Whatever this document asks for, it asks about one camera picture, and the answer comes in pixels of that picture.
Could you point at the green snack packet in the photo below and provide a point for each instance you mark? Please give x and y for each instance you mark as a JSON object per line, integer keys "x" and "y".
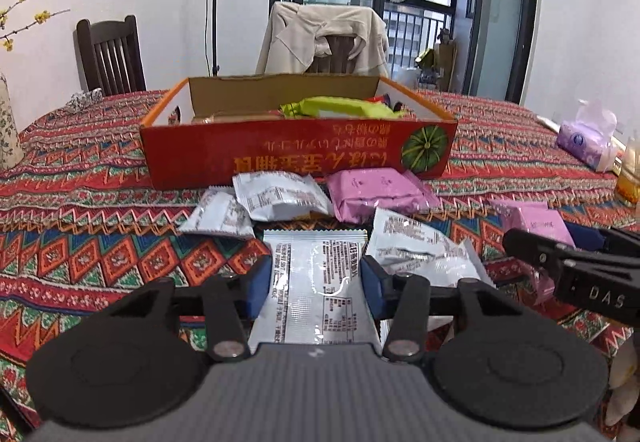
{"x": 297, "y": 109}
{"x": 350, "y": 106}

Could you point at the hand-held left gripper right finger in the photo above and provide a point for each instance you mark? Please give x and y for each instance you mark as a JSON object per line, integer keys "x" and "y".
{"x": 372, "y": 287}

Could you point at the pink snack packet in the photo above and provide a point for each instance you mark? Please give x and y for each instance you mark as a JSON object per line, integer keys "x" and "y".
{"x": 375, "y": 194}
{"x": 541, "y": 284}
{"x": 537, "y": 222}

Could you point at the yellow glass jar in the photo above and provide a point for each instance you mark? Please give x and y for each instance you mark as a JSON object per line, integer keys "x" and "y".
{"x": 630, "y": 171}

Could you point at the floral ceramic vase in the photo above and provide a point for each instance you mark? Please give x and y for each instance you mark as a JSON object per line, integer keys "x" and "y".
{"x": 7, "y": 121}

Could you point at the dark wooden chair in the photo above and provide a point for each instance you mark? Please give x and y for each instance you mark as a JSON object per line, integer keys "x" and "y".
{"x": 112, "y": 56}
{"x": 332, "y": 56}

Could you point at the small patterned pouch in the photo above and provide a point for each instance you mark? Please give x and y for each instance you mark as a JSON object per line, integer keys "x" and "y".
{"x": 87, "y": 99}

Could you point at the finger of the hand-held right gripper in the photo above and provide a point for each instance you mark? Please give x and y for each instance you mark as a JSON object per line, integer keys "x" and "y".
{"x": 600, "y": 241}
{"x": 530, "y": 249}

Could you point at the orange cardboard box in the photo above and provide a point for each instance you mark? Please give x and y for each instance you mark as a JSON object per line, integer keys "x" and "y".
{"x": 280, "y": 151}

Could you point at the red snack packet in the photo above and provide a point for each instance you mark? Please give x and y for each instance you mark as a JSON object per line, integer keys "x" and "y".
{"x": 382, "y": 99}

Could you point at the black framed glass door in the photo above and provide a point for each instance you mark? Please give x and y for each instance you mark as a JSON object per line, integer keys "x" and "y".
{"x": 500, "y": 21}

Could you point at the purple tissue pack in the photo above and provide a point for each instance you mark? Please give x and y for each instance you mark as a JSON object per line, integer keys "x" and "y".
{"x": 587, "y": 141}

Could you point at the yellow flower branches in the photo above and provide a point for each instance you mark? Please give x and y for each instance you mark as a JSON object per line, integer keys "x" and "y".
{"x": 10, "y": 16}

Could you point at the beige jacket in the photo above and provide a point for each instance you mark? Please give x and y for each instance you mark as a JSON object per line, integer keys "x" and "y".
{"x": 295, "y": 36}

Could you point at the white snack packet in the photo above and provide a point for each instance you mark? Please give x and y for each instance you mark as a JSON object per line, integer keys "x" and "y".
{"x": 315, "y": 292}
{"x": 215, "y": 219}
{"x": 450, "y": 269}
{"x": 400, "y": 232}
{"x": 280, "y": 194}

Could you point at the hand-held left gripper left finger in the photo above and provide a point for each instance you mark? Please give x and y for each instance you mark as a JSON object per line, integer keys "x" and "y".
{"x": 260, "y": 287}

